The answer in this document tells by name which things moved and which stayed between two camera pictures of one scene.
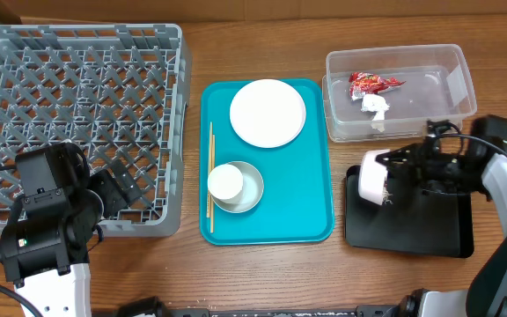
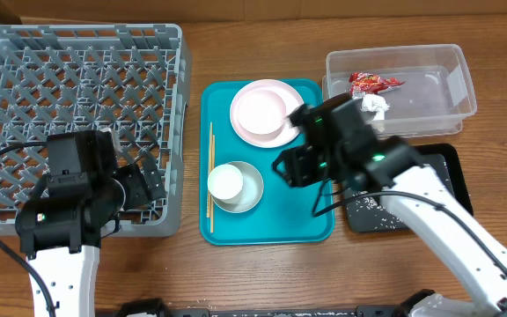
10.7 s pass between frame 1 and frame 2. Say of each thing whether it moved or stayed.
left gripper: moved
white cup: stayed
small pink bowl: moved
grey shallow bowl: stayed
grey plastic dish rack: stayed
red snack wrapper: stayed
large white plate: stayed
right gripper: moved
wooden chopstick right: stayed
